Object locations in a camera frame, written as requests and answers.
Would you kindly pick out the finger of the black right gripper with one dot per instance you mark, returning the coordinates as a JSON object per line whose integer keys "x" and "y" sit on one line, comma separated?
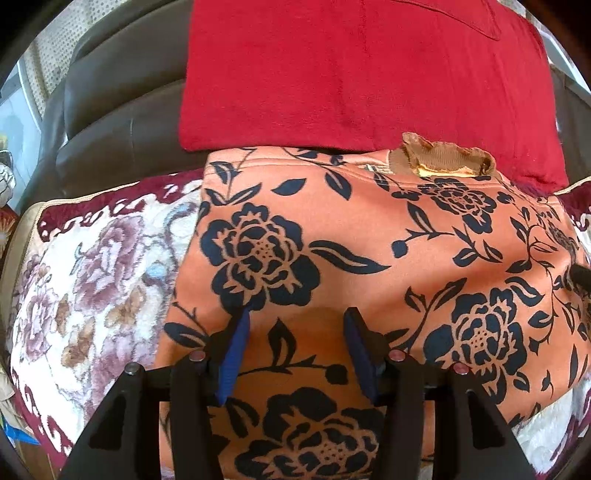
{"x": 580, "y": 276}

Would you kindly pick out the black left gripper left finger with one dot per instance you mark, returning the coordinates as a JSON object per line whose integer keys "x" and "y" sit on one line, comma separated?
{"x": 204, "y": 378}

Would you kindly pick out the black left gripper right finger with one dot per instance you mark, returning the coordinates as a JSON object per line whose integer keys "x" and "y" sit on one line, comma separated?
{"x": 393, "y": 380}

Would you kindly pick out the orange black floral garment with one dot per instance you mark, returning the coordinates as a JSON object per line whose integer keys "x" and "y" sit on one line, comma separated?
{"x": 446, "y": 257}

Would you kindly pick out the floral plush blanket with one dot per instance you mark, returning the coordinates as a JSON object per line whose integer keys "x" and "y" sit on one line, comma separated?
{"x": 84, "y": 291}

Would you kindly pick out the red fleece cloth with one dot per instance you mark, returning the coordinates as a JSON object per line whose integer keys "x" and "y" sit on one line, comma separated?
{"x": 356, "y": 75}

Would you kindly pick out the beige perforated curtain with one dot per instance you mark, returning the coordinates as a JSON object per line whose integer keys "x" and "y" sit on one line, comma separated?
{"x": 47, "y": 59}

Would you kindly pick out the window with frame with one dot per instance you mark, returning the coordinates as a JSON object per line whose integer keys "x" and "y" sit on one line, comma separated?
{"x": 21, "y": 126}

